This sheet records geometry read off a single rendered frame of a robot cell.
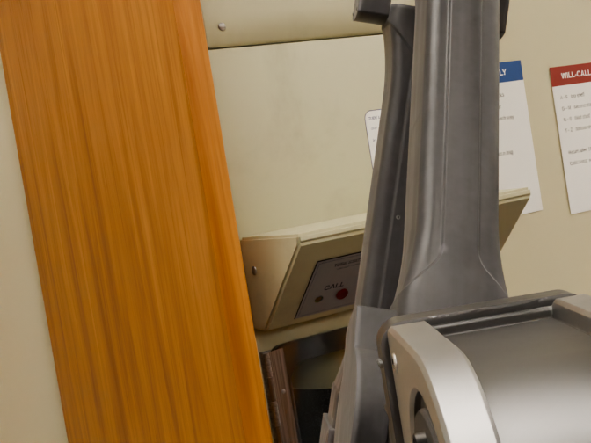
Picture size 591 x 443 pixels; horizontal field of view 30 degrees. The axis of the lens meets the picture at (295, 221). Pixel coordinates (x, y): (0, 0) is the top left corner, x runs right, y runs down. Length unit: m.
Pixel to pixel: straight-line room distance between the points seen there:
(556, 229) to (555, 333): 1.67
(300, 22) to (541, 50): 0.93
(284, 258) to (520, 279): 0.97
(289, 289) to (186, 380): 0.14
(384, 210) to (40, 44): 0.68
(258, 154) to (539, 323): 0.78
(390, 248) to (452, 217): 0.19
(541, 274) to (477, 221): 1.45
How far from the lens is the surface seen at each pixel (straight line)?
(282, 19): 1.23
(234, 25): 1.19
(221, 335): 1.07
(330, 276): 1.14
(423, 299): 0.58
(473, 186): 0.62
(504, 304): 0.45
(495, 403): 0.35
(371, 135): 1.27
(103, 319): 1.32
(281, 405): 1.19
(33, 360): 1.53
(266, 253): 1.12
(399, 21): 0.80
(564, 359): 0.37
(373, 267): 0.80
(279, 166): 1.20
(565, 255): 2.10
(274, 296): 1.13
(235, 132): 1.17
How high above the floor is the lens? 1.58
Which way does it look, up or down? 3 degrees down
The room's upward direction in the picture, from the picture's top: 9 degrees counter-clockwise
